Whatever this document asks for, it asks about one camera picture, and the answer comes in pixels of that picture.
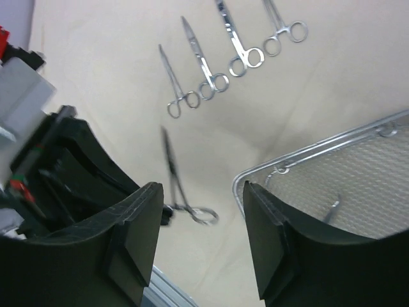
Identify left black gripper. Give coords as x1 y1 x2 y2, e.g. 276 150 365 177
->
0 47 141 237

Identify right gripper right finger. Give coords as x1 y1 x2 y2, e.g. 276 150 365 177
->
243 182 408 306

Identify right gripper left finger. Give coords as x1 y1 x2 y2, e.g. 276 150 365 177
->
1 182 164 306

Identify steel tweezers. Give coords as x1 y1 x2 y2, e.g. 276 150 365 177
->
323 193 342 224

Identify steel straight hemostat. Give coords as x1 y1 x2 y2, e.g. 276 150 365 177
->
161 126 219 226

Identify wire mesh instrument tray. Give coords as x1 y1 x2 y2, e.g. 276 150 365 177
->
232 111 408 239

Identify beige wrapping cloth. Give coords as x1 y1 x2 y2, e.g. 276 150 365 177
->
30 1 408 306

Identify steel curved hemostat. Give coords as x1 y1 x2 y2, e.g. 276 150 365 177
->
158 44 201 119

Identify steel ring-handled clamp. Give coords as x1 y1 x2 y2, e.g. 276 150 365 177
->
181 16 229 101

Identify steel scissors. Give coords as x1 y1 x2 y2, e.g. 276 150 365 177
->
215 0 265 77

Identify steel ring-handled forceps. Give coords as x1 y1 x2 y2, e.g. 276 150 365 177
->
263 0 309 57

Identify aluminium front rail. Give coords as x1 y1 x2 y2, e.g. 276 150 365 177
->
141 266 199 307

